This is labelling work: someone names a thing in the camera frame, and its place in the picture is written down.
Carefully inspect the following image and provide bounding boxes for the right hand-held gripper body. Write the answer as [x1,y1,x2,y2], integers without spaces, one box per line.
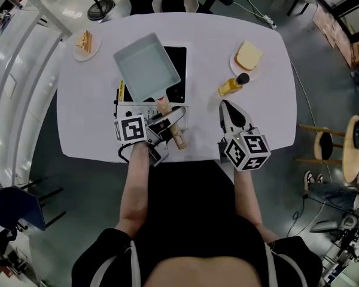
[217,126,272,172]

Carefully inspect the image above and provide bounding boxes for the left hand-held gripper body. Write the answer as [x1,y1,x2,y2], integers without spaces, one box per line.
[113,114,172,167]

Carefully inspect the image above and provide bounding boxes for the white induction cooktop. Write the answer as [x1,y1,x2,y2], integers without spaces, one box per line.
[112,42,192,133]

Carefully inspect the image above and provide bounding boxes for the square pale blue pan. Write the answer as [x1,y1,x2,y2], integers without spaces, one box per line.
[112,32,188,151]

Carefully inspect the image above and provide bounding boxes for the person's left forearm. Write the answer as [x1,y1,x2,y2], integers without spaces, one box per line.
[119,143,152,239]

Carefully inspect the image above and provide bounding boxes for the person's right forearm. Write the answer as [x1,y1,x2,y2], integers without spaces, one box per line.
[233,169,281,245]

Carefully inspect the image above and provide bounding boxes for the yellow oil bottle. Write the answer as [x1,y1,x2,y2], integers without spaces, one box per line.
[217,72,251,97]

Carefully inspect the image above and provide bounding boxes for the bread slice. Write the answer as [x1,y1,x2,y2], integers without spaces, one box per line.
[234,39,264,71]

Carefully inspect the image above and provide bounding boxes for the wooden stool black cushion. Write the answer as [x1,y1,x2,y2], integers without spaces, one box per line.
[295,124,348,166]

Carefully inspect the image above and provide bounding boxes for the table with white cloth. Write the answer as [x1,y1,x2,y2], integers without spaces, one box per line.
[56,12,297,164]

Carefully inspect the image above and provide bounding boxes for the person's black clothing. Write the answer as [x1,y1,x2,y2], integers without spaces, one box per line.
[71,160,323,287]

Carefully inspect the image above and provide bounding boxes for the white plate under cake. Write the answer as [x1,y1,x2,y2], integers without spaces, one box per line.
[73,31,102,62]

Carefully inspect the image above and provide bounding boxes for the layered cake slice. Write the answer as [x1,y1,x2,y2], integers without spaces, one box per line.
[75,30,93,54]

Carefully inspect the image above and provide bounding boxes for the white power strip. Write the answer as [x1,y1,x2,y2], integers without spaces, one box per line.
[262,15,278,29]

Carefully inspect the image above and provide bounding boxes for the round wooden table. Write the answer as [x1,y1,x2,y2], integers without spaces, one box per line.
[342,115,359,184]

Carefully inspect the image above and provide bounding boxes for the white curved shelf desk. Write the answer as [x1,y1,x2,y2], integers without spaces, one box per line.
[0,0,74,185]

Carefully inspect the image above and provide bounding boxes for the black round stand base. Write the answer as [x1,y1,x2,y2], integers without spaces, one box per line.
[86,0,116,22]

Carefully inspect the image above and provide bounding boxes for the cardboard boxes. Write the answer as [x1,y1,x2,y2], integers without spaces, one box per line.
[312,4,359,68]

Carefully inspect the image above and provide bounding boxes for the blue chair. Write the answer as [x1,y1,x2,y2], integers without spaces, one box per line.
[0,185,66,231]

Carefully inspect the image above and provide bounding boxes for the long white floor cable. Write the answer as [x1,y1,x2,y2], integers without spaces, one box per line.
[290,60,333,176]

